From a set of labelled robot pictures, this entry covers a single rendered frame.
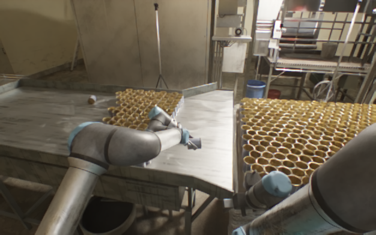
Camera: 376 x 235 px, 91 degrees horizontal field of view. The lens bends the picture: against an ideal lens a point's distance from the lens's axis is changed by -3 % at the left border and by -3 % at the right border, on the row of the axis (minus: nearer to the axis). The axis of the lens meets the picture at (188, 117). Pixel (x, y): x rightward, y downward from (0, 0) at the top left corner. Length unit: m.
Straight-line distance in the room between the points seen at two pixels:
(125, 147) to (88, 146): 0.11
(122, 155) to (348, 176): 0.48
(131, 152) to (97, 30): 3.74
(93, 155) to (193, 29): 3.08
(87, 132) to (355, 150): 0.59
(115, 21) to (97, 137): 3.47
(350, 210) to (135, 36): 3.72
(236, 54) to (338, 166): 3.54
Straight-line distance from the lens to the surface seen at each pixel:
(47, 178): 1.71
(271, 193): 0.64
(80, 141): 0.62
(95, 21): 4.18
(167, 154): 1.29
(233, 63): 3.82
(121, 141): 0.56
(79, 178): 0.60
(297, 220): 0.39
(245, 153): 1.25
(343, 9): 4.18
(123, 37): 3.93
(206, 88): 2.24
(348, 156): 0.31
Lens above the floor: 1.90
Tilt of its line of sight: 29 degrees down
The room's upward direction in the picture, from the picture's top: straight up
